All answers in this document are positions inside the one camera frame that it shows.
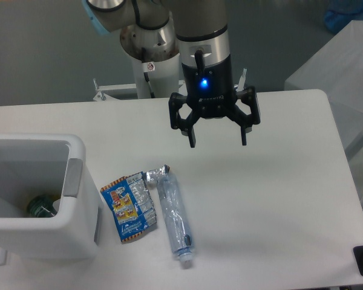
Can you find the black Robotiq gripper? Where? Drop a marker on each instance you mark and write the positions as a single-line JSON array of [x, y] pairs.
[[208, 87]]

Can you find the crushed clear plastic bottle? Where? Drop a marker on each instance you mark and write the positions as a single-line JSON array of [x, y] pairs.
[[175, 218]]

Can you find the blue foil snack wrapper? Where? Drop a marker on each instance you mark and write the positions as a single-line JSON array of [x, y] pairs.
[[131, 204]]

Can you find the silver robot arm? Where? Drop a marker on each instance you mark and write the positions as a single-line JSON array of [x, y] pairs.
[[197, 32]]

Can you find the white trash can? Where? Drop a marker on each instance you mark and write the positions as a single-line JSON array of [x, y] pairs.
[[55, 165]]

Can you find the metal clamp bolt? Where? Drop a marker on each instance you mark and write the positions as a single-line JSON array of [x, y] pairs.
[[242, 81]]

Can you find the white covered box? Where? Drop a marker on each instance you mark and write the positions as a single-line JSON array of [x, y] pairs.
[[337, 69]]

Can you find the blue bag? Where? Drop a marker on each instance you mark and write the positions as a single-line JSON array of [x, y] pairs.
[[340, 13]]

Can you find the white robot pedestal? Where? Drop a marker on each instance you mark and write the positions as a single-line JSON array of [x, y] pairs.
[[154, 54]]

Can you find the white table frame bracket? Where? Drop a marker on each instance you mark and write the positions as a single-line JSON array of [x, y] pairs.
[[155, 88]]

